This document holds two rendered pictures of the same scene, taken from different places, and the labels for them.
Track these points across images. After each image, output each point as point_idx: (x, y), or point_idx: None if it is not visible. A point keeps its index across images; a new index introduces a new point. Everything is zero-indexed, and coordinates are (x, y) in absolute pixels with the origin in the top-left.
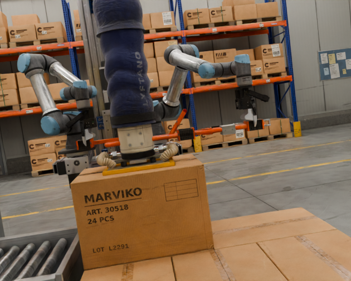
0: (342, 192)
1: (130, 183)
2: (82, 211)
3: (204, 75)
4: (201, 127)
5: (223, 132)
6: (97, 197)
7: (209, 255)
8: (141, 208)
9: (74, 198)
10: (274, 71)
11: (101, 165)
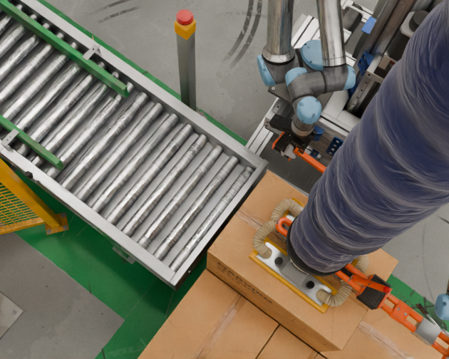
0: None
1: (263, 294)
2: (214, 262)
3: (435, 310)
4: None
5: (412, 333)
6: (229, 271)
7: (304, 358)
8: (266, 303)
9: (209, 256)
10: None
11: (319, 125)
